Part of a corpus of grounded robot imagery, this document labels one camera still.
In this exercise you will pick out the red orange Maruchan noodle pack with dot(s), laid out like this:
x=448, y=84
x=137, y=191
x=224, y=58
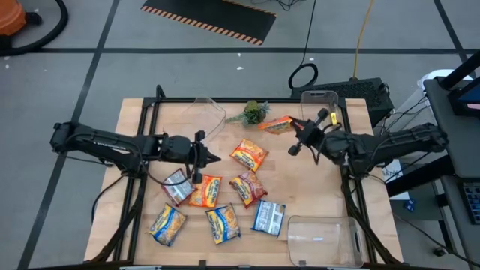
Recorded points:
x=277, y=125
x=248, y=188
x=249, y=154

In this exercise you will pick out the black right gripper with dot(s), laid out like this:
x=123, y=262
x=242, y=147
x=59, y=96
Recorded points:
x=313, y=135

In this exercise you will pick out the grey desk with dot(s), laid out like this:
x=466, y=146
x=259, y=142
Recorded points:
x=461, y=150

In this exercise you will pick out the clear plastic bin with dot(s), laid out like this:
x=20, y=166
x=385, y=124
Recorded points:
x=318, y=99
x=322, y=243
x=210, y=112

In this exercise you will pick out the silver-backed red noodle pack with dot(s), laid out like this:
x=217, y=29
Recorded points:
x=179, y=189

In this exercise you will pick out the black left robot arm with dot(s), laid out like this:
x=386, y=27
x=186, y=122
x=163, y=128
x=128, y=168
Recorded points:
x=112, y=144

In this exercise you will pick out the small potted succulent plant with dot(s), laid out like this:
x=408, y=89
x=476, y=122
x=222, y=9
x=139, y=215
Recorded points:
x=254, y=112

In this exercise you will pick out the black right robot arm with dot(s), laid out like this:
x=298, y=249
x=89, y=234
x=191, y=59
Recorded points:
x=393, y=144

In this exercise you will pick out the black monitor blue screen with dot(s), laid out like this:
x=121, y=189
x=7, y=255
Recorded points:
x=473, y=95

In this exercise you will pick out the black computer case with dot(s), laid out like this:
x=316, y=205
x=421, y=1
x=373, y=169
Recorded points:
x=360, y=92

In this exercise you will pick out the orange shop vacuum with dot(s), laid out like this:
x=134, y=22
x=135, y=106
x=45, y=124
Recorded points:
x=10, y=17

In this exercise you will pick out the white paper sheet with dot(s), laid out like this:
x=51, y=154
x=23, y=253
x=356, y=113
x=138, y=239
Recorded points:
x=393, y=176

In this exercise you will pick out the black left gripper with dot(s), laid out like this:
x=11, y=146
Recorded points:
x=180, y=148

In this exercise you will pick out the blue Maruchan noodle pack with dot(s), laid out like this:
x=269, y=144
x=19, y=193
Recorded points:
x=167, y=225
x=269, y=217
x=222, y=224

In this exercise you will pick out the black hazard-striped floor mat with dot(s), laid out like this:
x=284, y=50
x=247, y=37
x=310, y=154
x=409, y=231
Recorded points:
x=210, y=15

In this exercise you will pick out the black metal table frame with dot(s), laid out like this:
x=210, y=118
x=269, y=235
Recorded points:
x=168, y=100

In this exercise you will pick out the black keyboard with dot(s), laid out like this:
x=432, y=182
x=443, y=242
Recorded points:
x=473, y=202

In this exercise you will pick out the yellow gripper tag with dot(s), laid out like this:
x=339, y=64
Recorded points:
x=333, y=118

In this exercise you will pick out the small blue card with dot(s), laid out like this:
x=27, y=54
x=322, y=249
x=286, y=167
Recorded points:
x=409, y=204

